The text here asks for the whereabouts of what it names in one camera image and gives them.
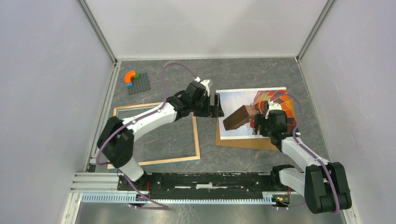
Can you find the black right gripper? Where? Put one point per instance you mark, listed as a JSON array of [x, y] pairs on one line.
[[258, 121]]

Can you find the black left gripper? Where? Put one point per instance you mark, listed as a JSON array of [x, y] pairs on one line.
[[210, 111]]

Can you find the hot air balloon photo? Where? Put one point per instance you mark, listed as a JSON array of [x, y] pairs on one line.
[[233, 99]]

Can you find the brown cardboard backing board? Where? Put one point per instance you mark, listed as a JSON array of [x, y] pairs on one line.
[[240, 117]]

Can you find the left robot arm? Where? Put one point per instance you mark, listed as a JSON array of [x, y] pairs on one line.
[[118, 136]]

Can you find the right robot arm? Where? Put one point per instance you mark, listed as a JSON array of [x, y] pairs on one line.
[[322, 183]]

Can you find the grey building block baseplate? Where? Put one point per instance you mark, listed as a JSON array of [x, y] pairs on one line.
[[140, 85]]

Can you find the orange curved toy block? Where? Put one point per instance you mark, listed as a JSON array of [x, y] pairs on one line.
[[129, 77]]

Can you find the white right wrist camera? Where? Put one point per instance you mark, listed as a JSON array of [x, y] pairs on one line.
[[271, 105]]

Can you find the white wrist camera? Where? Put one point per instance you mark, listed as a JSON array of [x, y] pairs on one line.
[[271, 105], [207, 83]]

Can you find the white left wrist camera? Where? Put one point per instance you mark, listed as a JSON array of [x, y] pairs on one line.
[[207, 83]]

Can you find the light wooden picture frame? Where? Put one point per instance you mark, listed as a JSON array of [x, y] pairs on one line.
[[173, 142]]

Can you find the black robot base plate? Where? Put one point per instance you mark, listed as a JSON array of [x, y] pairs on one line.
[[220, 185]]

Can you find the aluminium rail with cable comb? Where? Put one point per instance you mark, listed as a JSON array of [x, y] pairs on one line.
[[114, 188]]

